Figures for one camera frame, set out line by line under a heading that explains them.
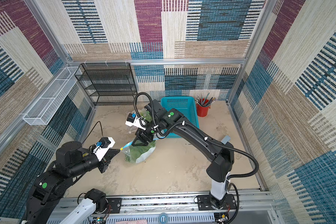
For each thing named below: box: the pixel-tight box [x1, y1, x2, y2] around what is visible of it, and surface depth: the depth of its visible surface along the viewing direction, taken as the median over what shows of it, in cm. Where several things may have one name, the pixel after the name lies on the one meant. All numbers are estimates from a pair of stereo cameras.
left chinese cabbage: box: [125, 140, 157, 164], surface depth 75 cm
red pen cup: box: [196, 98, 211, 118], surface depth 110 cm
